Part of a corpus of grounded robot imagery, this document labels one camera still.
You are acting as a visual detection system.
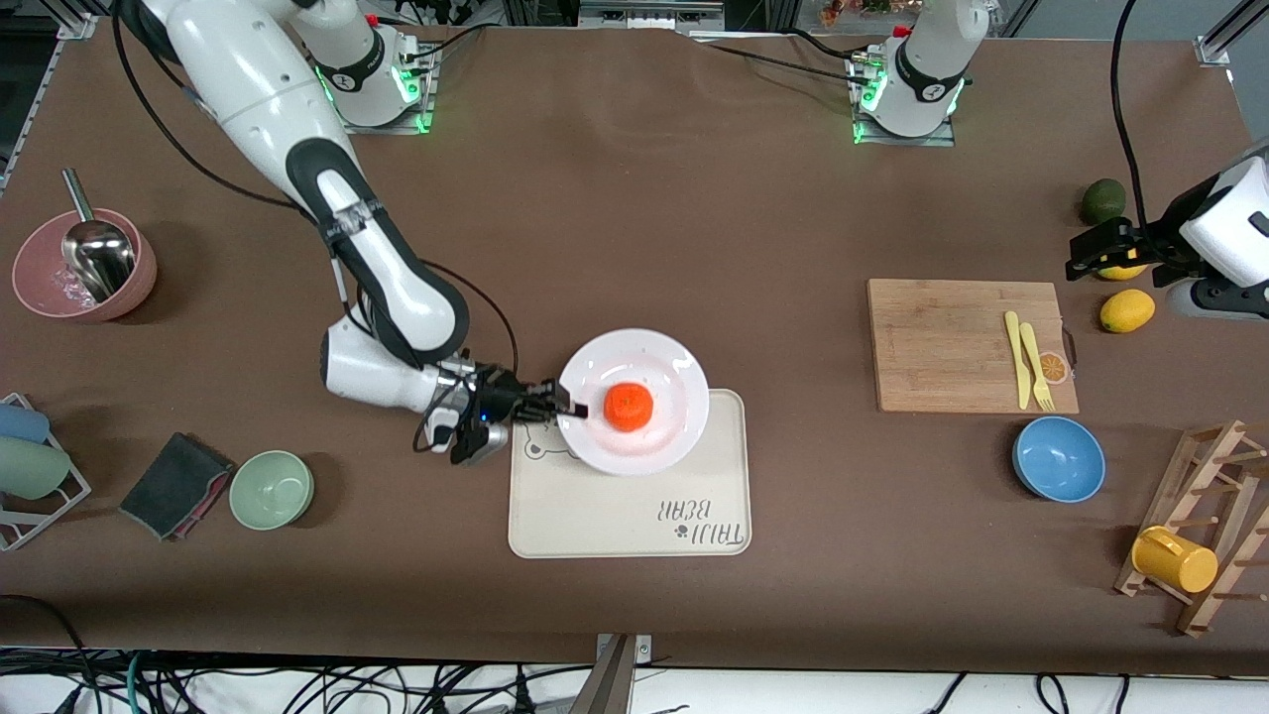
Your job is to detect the sage green cup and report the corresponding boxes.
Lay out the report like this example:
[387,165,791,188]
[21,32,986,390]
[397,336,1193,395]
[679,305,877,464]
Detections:
[0,436,72,501]

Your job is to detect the pale green bowl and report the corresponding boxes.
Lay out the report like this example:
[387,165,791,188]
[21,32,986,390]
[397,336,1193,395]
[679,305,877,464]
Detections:
[229,450,315,532]

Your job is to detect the black floor cable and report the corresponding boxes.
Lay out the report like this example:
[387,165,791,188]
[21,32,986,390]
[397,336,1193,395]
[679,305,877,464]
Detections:
[0,593,95,714]

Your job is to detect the dark metal post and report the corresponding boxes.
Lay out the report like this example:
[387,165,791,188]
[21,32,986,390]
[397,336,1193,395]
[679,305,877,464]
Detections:
[568,635,637,714]

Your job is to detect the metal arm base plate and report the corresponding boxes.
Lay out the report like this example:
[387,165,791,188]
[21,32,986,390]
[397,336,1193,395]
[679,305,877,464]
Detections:
[329,45,437,135]
[851,50,958,148]

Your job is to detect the blue cup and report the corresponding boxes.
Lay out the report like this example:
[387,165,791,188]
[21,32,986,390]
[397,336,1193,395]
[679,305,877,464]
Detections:
[0,402,51,444]

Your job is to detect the white wire cup rack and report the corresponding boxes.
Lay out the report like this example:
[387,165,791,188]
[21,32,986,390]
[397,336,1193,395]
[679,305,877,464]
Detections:
[0,392,92,551]

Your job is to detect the yellow plastic fork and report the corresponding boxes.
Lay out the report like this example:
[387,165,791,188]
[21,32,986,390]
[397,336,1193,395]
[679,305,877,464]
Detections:
[1019,322,1056,413]

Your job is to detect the blue bowl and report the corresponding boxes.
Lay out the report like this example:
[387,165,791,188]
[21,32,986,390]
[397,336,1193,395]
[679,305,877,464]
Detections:
[1011,416,1106,504]

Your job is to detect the dark grey folded cloth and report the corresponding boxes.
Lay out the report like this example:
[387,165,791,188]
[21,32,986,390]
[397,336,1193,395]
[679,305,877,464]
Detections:
[119,431,234,541]

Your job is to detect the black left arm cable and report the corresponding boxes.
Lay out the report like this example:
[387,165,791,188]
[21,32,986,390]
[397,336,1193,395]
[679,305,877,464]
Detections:
[1110,0,1151,231]

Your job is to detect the yellow plastic knife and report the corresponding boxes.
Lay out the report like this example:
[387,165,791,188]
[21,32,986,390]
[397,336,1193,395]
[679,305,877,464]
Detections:
[1004,310,1033,411]

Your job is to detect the white round plate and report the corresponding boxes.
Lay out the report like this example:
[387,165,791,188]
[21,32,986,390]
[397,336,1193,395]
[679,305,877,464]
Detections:
[557,328,711,477]

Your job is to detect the black base cable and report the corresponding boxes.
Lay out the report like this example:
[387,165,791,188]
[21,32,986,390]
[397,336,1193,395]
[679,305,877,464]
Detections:
[402,24,487,66]
[689,35,871,90]

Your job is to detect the cream bear print tray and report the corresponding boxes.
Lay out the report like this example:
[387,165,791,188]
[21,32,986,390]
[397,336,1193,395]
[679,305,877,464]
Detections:
[508,389,752,558]

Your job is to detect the wooden mug rack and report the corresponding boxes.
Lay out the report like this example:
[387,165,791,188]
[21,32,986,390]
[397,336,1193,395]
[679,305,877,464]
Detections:
[1113,419,1269,638]

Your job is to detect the pink folded cloth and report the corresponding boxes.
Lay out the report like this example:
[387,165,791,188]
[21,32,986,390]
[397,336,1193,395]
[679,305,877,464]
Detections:
[173,466,236,541]

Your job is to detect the yellow mug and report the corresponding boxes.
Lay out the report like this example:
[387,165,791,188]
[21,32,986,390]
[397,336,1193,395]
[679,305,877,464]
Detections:
[1131,526,1219,595]

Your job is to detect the aluminium frame profile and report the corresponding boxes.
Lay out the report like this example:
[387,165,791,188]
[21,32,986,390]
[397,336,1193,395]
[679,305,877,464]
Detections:
[580,0,725,31]
[1195,0,1269,68]

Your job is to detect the pink bowl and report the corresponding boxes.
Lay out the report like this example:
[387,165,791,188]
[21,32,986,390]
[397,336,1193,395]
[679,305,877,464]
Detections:
[12,208,158,323]

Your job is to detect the wooden cutting board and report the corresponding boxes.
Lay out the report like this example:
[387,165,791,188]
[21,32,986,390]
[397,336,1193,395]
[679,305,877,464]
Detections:
[867,279,1081,415]

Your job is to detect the dark green avocado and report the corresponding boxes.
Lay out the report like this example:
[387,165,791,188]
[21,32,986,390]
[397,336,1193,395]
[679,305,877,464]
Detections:
[1080,178,1127,227]

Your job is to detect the metal scoop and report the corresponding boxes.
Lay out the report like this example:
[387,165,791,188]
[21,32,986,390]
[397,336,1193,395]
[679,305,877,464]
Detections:
[61,169,137,304]

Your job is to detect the orange fruit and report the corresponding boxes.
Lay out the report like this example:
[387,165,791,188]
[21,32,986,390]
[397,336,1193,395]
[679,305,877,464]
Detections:
[605,384,653,432]

